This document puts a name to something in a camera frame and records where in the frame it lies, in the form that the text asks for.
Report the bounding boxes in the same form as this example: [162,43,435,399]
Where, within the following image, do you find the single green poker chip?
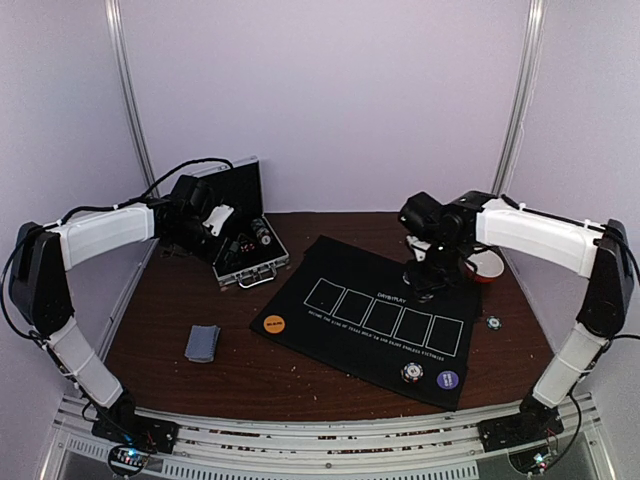
[486,316,502,330]

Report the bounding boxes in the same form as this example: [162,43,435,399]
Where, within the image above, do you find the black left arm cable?
[0,157,236,351]

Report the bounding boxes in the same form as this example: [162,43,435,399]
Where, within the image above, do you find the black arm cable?
[0,157,236,351]
[544,389,586,471]

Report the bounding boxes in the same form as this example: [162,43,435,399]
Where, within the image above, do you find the purple small blind button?
[436,370,460,391]

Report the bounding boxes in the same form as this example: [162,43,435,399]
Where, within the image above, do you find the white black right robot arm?
[398,190,639,449]

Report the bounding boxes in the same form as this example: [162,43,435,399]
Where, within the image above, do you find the aluminium poker chip case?
[205,156,290,289]

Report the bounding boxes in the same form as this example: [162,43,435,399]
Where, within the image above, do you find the poker chip stack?
[400,362,424,384]

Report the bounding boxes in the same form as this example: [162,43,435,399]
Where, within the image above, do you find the black poker playing mat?
[250,236,482,411]

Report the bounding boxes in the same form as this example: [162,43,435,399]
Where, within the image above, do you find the right aluminium frame post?
[491,0,548,197]

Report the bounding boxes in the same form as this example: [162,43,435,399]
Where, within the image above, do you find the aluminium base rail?
[47,392,606,480]

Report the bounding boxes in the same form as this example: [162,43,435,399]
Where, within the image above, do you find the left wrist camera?
[170,175,235,237]

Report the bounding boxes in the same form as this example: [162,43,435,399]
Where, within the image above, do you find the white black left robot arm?
[1,196,236,445]

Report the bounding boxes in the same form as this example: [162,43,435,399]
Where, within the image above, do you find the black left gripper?
[164,217,244,272]

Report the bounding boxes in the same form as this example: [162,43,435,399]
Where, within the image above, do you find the red white bowl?
[464,250,505,283]

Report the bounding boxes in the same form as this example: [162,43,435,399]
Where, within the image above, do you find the aluminium frame post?
[104,0,160,197]
[491,0,548,197]

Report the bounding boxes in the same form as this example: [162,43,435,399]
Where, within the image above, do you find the orange big blind button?
[263,315,286,335]

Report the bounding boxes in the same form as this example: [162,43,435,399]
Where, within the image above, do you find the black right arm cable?
[544,389,586,471]

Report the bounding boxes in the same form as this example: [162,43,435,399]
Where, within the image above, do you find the left aluminium frame post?
[104,0,160,197]

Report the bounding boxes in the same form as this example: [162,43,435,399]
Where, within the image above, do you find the green red poker chip row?
[250,218,272,246]

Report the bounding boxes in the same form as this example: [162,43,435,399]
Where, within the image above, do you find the blue playing card deck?
[184,325,221,363]

